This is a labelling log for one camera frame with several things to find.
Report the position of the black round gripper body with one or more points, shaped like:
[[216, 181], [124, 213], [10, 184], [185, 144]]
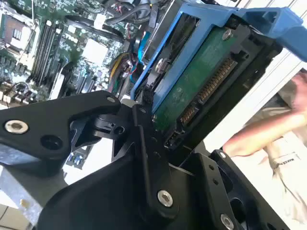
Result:
[[96, 203]]

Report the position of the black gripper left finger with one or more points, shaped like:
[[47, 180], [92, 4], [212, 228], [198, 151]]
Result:
[[48, 115]]

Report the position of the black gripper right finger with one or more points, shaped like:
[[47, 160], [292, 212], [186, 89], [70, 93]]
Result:
[[208, 177]]

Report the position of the hard disk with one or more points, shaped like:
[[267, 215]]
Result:
[[192, 79]]

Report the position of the person's hand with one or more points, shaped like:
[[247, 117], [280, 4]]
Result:
[[301, 93]]

